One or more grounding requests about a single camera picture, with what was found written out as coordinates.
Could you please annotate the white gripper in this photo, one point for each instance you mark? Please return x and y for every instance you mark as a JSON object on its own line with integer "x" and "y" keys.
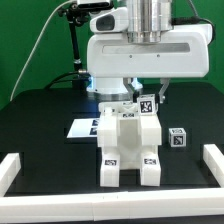
{"x": 132, "y": 43}

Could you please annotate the white chair back part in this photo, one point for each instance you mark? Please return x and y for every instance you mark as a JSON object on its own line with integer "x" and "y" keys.
{"x": 111, "y": 113}

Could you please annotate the white chair seat part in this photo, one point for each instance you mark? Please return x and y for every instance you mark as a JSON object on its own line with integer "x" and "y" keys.
{"x": 129, "y": 144}

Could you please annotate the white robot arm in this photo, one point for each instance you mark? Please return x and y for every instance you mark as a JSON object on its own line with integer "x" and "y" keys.
{"x": 108, "y": 88}

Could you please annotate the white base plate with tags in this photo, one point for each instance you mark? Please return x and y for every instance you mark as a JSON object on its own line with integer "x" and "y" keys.
{"x": 83, "y": 128}

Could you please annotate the black camera stand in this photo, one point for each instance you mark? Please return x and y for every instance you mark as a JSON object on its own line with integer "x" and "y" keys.
{"x": 77, "y": 14}

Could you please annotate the white U-shaped fence frame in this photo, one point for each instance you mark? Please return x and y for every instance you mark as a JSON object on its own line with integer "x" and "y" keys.
{"x": 112, "y": 206}

